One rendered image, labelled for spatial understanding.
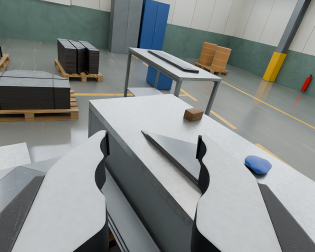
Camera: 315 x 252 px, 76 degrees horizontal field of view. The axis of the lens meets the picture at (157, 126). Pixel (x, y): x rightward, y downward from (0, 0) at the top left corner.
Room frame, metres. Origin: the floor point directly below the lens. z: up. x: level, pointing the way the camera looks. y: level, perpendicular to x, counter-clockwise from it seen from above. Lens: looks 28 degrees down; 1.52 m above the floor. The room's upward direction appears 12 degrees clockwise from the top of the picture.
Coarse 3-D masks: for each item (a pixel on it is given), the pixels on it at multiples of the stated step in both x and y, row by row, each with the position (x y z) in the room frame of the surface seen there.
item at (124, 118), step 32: (160, 96) 1.30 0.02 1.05; (128, 128) 0.80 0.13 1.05; (160, 128) 0.86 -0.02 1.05; (192, 128) 0.93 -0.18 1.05; (224, 128) 1.01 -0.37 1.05; (160, 160) 0.61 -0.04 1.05; (160, 192) 0.49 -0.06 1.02; (192, 192) 0.49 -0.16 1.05; (288, 192) 0.59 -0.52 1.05; (192, 224) 0.38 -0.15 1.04
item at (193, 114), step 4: (188, 108) 1.07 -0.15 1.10; (192, 108) 1.08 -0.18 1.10; (196, 108) 1.09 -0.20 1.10; (184, 112) 1.05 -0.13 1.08; (188, 112) 1.03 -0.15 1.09; (192, 112) 1.02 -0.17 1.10; (196, 112) 1.03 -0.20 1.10; (200, 112) 1.06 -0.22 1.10; (184, 116) 1.04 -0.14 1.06; (188, 116) 1.02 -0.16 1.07; (192, 116) 1.01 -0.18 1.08; (196, 116) 1.04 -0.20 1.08; (200, 116) 1.06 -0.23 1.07; (192, 120) 1.02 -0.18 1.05
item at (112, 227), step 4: (108, 216) 0.49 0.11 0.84; (108, 220) 0.48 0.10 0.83; (112, 220) 0.47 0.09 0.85; (108, 224) 0.47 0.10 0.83; (112, 224) 0.46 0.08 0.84; (112, 228) 0.45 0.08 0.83; (116, 228) 0.45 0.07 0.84; (112, 232) 0.44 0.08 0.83; (116, 232) 0.44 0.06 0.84; (116, 236) 0.43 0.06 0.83; (120, 236) 0.42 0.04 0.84; (116, 240) 0.42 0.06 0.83; (120, 240) 0.41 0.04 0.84; (120, 244) 0.41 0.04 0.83; (124, 244) 0.40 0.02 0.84; (120, 248) 0.39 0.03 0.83; (124, 248) 0.39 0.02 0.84
